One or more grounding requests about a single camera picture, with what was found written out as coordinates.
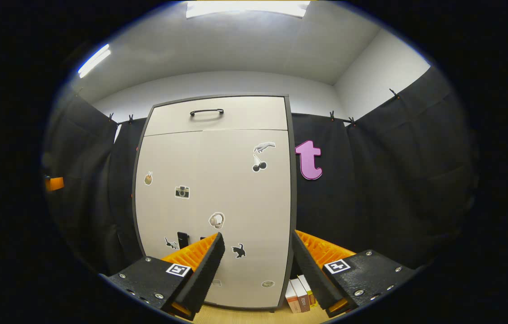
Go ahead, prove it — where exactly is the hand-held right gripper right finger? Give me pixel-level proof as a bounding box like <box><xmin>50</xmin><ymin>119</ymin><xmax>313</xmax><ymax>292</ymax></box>
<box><xmin>291</xmin><ymin>229</ymin><xmax>417</xmax><ymax>318</ymax></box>

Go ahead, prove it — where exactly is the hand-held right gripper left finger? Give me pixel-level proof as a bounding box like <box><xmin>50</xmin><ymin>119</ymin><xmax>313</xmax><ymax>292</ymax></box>
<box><xmin>109</xmin><ymin>232</ymin><xmax>226</xmax><ymax>321</ymax></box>

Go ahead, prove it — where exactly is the white cabinet door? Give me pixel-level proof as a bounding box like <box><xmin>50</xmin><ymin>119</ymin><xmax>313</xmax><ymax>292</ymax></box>
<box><xmin>198</xmin><ymin>129</ymin><xmax>291</xmax><ymax>309</ymax></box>
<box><xmin>135</xmin><ymin>130</ymin><xmax>204</xmax><ymax>311</ymax></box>

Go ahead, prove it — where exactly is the white shoe cabinet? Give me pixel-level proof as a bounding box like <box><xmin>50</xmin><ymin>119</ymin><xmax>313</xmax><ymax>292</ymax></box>
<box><xmin>132</xmin><ymin>94</ymin><xmax>298</xmax><ymax>313</ymax></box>

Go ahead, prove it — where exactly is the white cabinet drawer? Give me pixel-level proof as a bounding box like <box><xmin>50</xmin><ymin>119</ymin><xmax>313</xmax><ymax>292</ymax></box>
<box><xmin>145</xmin><ymin>96</ymin><xmax>290</xmax><ymax>137</ymax></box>

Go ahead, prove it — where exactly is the white and brown book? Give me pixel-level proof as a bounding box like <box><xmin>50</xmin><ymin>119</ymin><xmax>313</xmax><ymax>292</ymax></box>
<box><xmin>290</xmin><ymin>278</ymin><xmax>311</xmax><ymax>312</ymax></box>
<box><xmin>285</xmin><ymin>281</ymin><xmax>302</xmax><ymax>313</ymax></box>

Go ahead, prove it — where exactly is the black backdrop cloth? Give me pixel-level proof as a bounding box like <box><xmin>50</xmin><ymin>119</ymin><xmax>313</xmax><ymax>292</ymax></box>
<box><xmin>42</xmin><ymin>67</ymin><xmax>477</xmax><ymax>288</ymax></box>

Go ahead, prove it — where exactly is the ceiling light panel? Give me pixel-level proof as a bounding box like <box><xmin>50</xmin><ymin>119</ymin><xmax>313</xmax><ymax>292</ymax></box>
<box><xmin>186</xmin><ymin>0</ymin><xmax>311</xmax><ymax>19</ymax></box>
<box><xmin>77</xmin><ymin>44</ymin><xmax>112</xmax><ymax>78</ymax></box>

